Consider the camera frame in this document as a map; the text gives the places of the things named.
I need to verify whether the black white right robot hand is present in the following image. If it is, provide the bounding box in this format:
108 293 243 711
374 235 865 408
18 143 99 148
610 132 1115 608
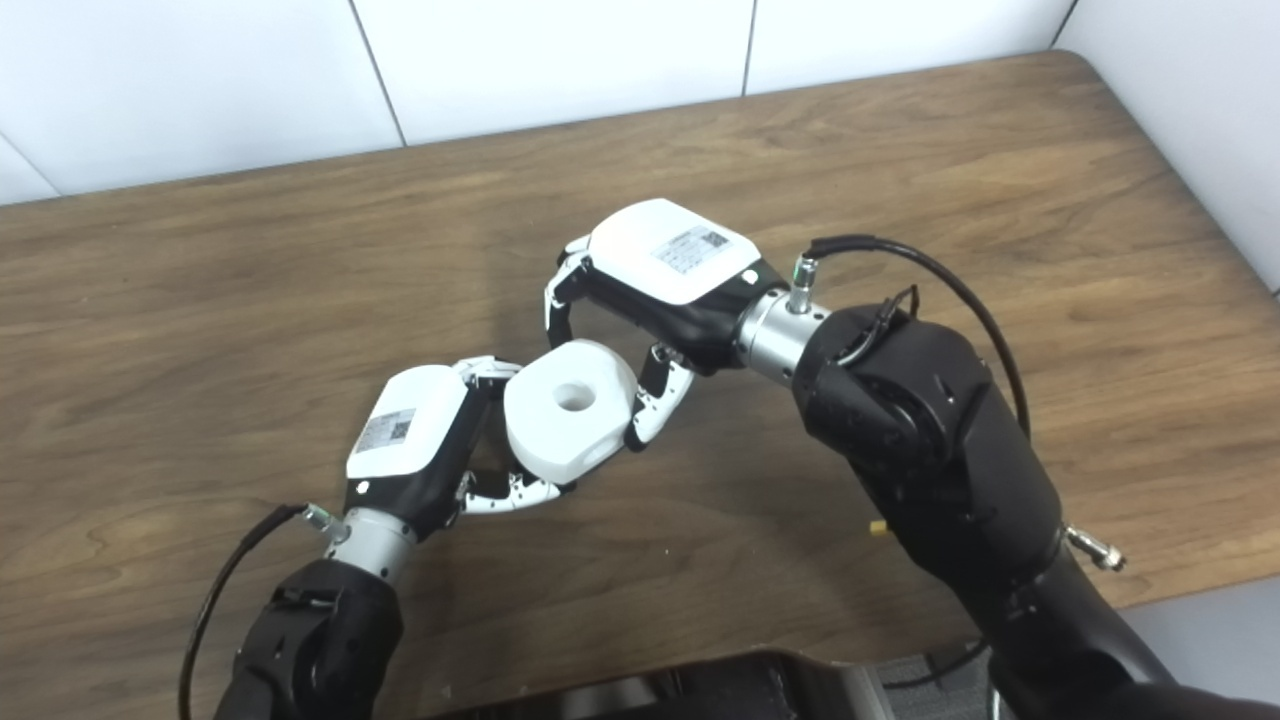
545 198 766 453

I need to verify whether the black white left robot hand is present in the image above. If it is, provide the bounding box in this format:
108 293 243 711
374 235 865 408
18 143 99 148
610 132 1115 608
344 355 576 541

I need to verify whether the black plastic holder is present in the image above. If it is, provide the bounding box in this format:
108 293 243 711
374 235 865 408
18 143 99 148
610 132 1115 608
478 448 531 493

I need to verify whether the round white plastic piece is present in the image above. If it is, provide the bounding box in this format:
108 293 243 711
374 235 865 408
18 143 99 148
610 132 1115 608
503 340 639 488

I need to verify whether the dark robot torso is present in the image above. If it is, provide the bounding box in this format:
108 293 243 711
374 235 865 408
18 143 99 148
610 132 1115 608
430 650 896 720

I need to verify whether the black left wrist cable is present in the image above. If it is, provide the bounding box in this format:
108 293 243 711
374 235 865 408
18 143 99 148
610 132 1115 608
178 503 336 720

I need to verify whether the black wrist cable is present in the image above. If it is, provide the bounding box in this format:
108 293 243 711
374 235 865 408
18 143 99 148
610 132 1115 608
790 235 1031 441
178 503 336 720

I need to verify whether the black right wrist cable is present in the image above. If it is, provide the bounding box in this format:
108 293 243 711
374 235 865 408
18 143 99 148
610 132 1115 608
790 235 1031 441

